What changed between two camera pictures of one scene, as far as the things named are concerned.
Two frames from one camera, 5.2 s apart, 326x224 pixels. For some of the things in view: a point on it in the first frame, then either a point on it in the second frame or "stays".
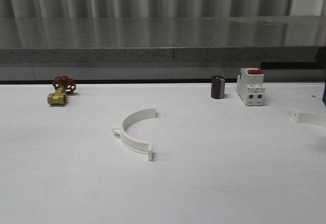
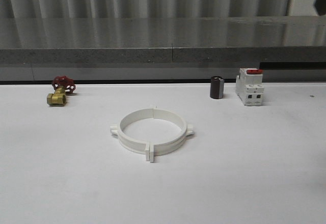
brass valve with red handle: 63,85 stays
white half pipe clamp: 309,118 to 170,146
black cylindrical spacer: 217,87 stays
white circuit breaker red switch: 250,86 stays
